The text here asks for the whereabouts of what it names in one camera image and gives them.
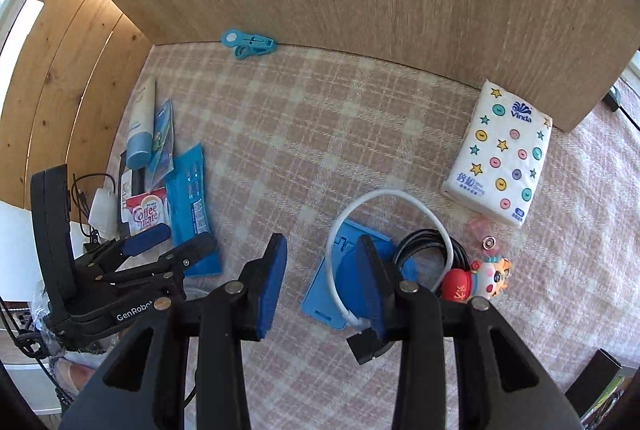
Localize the white AQUA sunscreen tube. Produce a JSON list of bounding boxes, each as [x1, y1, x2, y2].
[[126, 76, 156, 170]]

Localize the black wet wipes pack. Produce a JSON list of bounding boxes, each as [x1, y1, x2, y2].
[[117, 151, 145, 238]]

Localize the Vinda dotted tissue pack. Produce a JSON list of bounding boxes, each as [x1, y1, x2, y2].
[[442, 81, 553, 227]]

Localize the blue foil sachet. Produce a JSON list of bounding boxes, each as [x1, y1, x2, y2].
[[144, 99, 175, 191]]

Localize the black storage tray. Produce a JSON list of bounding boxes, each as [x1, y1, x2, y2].
[[565, 349, 622, 418]]

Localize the blue phone stand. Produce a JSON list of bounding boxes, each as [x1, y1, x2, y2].
[[299, 218, 419, 332]]

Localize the pine wood wall panel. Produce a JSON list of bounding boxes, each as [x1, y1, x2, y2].
[[1, 0, 152, 209]]

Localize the cartoon doll keychain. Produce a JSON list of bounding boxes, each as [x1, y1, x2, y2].
[[440, 257, 511, 303]]

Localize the black device cable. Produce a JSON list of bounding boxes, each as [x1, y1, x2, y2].
[[69, 172, 116, 241]]

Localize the blue wipes packet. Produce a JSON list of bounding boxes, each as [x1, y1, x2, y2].
[[165, 144, 214, 247]]

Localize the teal clothespin by board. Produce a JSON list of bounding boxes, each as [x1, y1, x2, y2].
[[221, 29, 278, 60]]

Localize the Coffee mate sachet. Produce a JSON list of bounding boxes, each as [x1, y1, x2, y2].
[[125, 187, 170, 236]]

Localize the black power strip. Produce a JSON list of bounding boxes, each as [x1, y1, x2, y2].
[[602, 86, 620, 112]]

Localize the white cable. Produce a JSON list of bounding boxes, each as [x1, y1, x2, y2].
[[324, 187, 456, 330]]

